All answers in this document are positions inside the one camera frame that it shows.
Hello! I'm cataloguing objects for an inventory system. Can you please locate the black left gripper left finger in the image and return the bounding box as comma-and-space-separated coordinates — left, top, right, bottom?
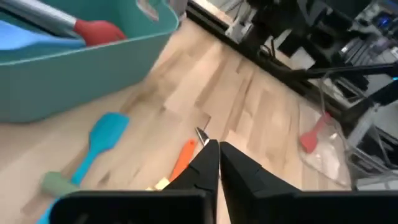
49, 139, 221, 224

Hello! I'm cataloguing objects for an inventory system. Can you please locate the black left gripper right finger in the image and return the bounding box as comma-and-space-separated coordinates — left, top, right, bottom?
219, 141, 398, 224

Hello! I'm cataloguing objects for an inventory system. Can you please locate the orange silicone spatula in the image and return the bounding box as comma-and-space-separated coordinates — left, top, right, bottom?
169, 139, 199, 183

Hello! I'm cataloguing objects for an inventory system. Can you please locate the red silicone spatula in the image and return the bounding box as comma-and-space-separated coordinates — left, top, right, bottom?
298, 111, 333, 156

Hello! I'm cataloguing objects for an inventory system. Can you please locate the blue silicone spatula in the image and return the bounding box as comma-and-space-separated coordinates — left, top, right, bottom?
36, 111, 131, 224

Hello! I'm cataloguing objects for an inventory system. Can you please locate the light blue spoon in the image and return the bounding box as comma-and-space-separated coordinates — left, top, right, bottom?
0, 19, 86, 52

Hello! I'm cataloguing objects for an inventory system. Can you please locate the clear plastic rectangular container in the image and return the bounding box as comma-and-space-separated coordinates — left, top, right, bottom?
297, 110, 355, 190

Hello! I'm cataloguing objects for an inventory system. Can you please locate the teal plastic bin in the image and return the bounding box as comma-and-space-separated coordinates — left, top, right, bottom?
0, 0, 180, 124

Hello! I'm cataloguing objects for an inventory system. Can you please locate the black stand bar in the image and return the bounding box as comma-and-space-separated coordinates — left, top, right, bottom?
290, 62, 398, 82

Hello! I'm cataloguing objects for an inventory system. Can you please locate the black metal table frame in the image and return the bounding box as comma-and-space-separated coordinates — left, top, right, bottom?
185, 0, 358, 131

